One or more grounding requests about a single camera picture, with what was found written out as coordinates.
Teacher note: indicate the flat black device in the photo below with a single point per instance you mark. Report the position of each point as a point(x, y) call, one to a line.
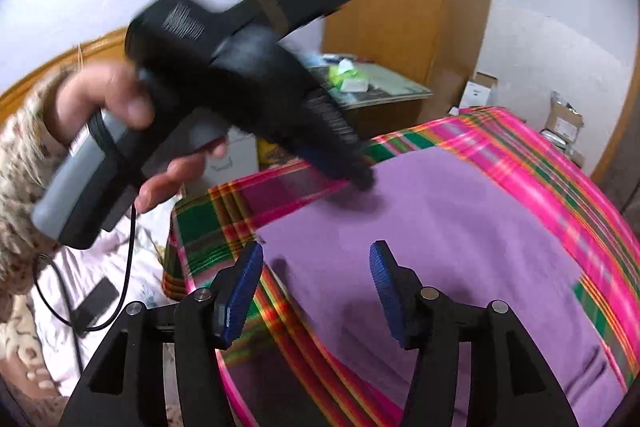
point(97, 299)

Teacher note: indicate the person's left hand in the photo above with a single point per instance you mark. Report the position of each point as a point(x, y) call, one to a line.
point(105, 89)

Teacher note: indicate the wooden wardrobe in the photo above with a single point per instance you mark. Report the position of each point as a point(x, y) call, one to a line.
point(410, 7)

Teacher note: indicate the person's patterned fleece clothing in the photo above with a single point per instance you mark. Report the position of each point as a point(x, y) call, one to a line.
point(25, 352)

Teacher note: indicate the person's left forearm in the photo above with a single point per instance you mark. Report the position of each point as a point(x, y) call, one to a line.
point(20, 167)

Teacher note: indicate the pink plaid blanket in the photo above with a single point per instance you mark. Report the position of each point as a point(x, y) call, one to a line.
point(550, 187)

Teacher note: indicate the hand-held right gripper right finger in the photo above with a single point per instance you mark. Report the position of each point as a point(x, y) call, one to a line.
point(387, 292)

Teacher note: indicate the green tissue box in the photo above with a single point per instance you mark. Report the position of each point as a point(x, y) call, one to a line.
point(350, 79)

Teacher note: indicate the white nightstand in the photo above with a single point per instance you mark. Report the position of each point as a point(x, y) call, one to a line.
point(237, 157)

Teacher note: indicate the white bedding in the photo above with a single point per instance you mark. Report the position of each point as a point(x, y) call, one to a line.
point(145, 267)

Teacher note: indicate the purple fleece pants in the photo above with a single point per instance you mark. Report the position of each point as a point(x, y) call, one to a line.
point(450, 247)

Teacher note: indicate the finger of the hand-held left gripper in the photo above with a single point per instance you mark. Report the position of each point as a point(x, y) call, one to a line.
point(335, 137)

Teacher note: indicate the brown cardboard box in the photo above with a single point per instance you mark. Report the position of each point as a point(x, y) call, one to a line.
point(562, 119)

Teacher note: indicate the small white box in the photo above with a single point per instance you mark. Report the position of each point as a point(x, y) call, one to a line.
point(477, 92)

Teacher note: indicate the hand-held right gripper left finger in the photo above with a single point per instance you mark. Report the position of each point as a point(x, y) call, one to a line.
point(245, 292)

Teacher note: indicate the wooden headboard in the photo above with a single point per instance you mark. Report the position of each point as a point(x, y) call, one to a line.
point(50, 67)

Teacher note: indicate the glass-topped desk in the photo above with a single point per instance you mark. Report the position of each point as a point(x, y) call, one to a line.
point(395, 89)

